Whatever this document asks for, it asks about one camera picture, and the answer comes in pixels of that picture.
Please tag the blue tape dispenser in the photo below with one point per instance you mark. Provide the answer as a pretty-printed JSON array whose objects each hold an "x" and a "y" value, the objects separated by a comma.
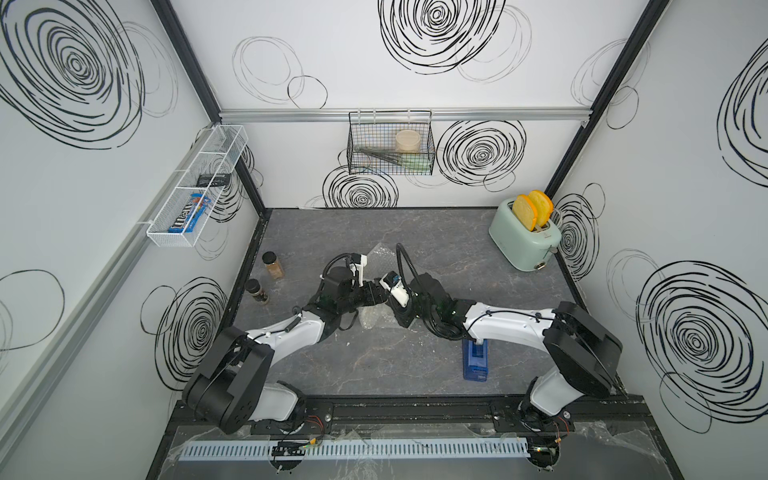
[{"x": 475, "y": 360}]

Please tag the green item in basket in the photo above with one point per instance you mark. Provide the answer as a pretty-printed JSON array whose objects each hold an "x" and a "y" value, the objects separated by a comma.
[{"x": 416, "y": 162}]

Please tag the rear yellow toast slice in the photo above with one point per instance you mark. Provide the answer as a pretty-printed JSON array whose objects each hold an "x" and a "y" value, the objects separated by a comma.
[{"x": 543, "y": 205}]

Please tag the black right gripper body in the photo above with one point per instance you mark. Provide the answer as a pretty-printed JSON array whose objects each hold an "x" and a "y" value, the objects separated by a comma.
[{"x": 415, "y": 309}]

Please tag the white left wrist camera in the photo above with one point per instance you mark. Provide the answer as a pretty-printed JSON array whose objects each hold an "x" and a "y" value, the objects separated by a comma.
[{"x": 357, "y": 264}]

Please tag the dark spice jar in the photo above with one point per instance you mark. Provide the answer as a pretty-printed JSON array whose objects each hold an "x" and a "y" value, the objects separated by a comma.
[{"x": 254, "y": 288}]

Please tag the yellow toast slice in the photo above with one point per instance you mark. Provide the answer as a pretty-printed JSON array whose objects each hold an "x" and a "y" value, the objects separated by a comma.
[
  {"x": 543, "y": 205},
  {"x": 525, "y": 211}
]

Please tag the white wire wall shelf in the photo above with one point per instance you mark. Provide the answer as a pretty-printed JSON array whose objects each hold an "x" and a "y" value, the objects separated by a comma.
[{"x": 217, "y": 150}]

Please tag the front yellow toast slice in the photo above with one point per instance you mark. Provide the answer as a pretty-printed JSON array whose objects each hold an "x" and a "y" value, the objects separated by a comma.
[{"x": 525, "y": 211}]

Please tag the small black box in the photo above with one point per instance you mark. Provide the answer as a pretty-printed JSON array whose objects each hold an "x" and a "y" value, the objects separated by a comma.
[{"x": 217, "y": 180}]

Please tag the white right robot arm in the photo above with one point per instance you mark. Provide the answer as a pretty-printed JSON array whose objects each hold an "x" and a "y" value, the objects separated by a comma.
[{"x": 585, "y": 354}]

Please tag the blue candy packet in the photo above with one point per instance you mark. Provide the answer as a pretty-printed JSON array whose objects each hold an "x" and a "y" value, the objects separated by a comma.
[{"x": 188, "y": 217}]

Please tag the mint green toaster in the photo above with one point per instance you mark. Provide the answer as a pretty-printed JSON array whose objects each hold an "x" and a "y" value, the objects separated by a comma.
[{"x": 526, "y": 250}]

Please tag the white slotted cable duct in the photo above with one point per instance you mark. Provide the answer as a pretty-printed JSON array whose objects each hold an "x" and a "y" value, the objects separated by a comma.
[{"x": 354, "y": 449}]

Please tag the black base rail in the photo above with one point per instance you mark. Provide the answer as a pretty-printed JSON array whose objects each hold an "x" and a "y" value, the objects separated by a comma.
[{"x": 502, "y": 413}]

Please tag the beige round container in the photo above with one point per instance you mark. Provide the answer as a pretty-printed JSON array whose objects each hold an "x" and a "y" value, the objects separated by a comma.
[{"x": 408, "y": 141}]

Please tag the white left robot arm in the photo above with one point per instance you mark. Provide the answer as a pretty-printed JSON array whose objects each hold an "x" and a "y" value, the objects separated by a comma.
[{"x": 229, "y": 388}]

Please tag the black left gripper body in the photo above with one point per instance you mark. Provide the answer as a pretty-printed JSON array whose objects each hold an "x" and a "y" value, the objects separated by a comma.
[{"x": 358, "y": 297}]

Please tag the black wire wall basket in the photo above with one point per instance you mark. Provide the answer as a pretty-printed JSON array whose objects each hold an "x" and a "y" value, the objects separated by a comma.
[{"x": 371, "y": 140}]

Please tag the brown spice jar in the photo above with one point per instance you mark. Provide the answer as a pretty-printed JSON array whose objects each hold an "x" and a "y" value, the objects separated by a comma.
[{"x": 273, "y": 265}]

